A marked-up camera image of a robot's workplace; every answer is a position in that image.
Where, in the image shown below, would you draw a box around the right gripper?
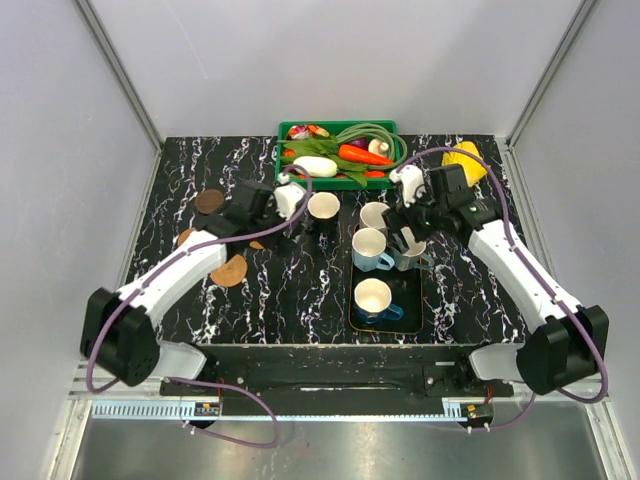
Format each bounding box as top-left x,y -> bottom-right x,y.
382,181 -> 448,254

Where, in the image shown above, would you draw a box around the grey blue cup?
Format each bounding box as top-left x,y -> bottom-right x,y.
391,227 -> 434,272

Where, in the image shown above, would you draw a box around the white cup dark body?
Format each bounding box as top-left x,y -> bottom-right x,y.
307,192 -> 341,234

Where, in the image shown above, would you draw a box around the pink cup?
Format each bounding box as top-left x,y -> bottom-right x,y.
359,202 -> 390,236

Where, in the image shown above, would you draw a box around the woven rattan coaster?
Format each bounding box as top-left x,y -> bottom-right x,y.
210,255 -> 248,288

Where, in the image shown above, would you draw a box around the dark walnut coaster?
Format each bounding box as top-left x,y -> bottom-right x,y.
194,189 -> 225,215

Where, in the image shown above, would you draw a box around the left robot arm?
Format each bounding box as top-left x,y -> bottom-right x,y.
80,174 -> 312,395

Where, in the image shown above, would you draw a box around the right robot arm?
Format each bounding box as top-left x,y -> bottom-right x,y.
383,165 -> 609,396

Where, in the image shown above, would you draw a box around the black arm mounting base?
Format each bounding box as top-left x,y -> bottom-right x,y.
159,343 -> 539,416

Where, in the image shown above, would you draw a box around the light blue cup left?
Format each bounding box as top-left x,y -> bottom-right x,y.
351,228 -> 395,272

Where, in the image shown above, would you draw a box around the dark blue cup front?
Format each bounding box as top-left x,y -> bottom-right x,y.
353,278 -> 404,324

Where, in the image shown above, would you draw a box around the green plastic vegetable tray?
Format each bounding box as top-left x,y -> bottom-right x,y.
276,120 -> 408,191

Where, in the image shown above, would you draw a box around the black serving tray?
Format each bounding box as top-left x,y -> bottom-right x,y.
347,227 -> 424,335

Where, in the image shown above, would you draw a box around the white radish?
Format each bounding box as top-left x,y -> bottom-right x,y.
293,156 -> 338,178

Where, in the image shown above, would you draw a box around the green long beans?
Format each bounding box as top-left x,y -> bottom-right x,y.
336,122 -> 408,171

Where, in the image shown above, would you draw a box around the white mushroom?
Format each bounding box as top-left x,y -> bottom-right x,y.
368,138 -> 390,157

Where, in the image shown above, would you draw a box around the yellow napa cabbage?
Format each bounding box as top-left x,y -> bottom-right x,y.
441,141 -> 487,187

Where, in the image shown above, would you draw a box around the leafy green vegetable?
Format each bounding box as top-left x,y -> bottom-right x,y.
278,138 -> 368,190

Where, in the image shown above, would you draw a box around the purple onion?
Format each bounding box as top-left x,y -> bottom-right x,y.
349,137 -> 369,150

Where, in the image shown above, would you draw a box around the orange carrot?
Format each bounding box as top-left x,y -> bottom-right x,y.
338,144 -> 393,166

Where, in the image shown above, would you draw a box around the colourful snack packet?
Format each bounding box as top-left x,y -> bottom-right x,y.
285,124 -> 331,141

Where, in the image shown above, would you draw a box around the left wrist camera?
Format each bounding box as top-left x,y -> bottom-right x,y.
273,173 -> 306,220

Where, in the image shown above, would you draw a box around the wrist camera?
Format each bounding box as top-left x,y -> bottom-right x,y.
273,173 -> 306,220
389,165 -> 427,208

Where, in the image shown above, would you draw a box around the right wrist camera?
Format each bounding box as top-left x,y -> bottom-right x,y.
389,165 -> 427,208

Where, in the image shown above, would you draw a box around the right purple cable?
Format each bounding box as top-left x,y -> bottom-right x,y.
397,145 -> 610,434

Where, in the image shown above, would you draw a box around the purple cable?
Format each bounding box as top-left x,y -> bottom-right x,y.
85,164 -> 314,449
397,145 -> 610,434

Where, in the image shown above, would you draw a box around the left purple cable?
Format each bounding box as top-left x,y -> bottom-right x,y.
85,164 -> 314,449

